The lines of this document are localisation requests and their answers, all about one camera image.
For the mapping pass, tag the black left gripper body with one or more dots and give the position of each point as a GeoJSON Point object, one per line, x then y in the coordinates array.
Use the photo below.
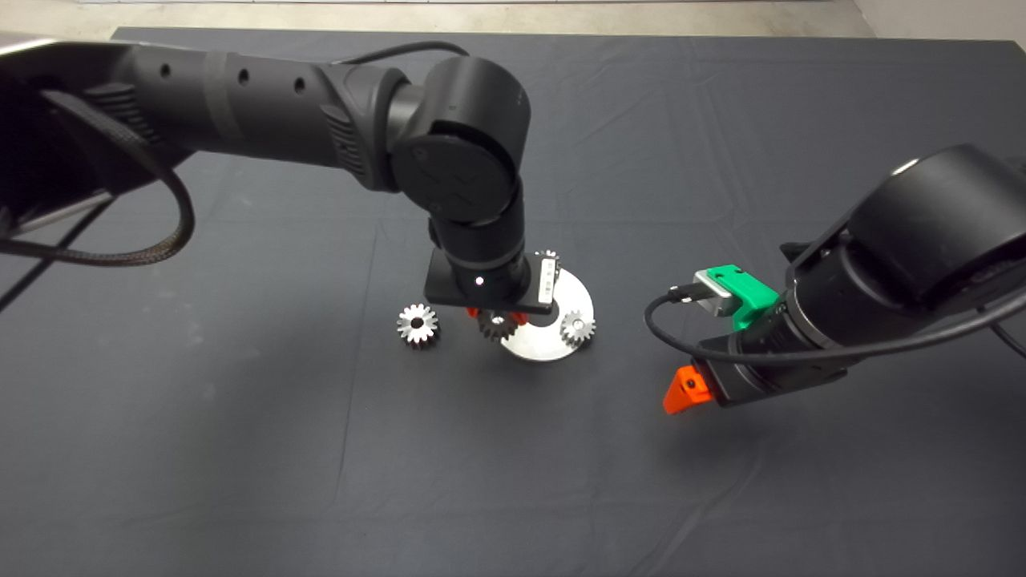
{"type": "Point", "coordinates": [439, 290]}

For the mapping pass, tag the larger steel gear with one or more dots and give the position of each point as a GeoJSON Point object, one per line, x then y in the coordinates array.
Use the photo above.
{"type": "Point", "coordinates": [407, 328]}

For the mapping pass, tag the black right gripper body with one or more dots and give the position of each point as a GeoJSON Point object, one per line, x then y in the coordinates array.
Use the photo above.
{"type": "Point", "coordinates": [741, 383]}

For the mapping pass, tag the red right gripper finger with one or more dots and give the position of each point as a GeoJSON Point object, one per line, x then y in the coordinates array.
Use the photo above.
{"type": "Point", "coordinates": [685, 393]}

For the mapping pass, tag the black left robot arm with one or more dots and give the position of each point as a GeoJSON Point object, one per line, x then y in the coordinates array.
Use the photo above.
{"type": "Point", "coordinates": [280, 104]}

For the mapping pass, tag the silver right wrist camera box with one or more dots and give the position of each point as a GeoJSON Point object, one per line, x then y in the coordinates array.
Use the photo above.
{"type": "Point", "coordinates": [713, 292]}

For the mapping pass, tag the small steel gear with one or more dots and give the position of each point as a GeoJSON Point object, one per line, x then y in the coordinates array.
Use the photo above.
{"type": "Point", "coordinates": [548, 252]}
{"type": "Point", "coordinates": [577, 330]}
{"type": "Point", "coordinates": [497, 327]}

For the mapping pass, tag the green right camera mount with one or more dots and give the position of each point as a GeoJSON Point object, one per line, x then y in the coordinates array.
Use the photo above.
{"type": "Point", "coordinates": [753, 300]}

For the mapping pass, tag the round metal plate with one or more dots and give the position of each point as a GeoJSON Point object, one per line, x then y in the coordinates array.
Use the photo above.
{"type": "Point", "coordinates": [541, 346]}

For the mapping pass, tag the dark grey table cloth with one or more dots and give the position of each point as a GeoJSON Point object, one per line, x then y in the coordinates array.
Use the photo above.
{"type": "Point", "coordinates": [641, 120]}

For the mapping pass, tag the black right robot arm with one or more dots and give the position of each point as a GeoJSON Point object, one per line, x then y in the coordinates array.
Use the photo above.
{"type": "Point", "coordinates": [922, 240]}

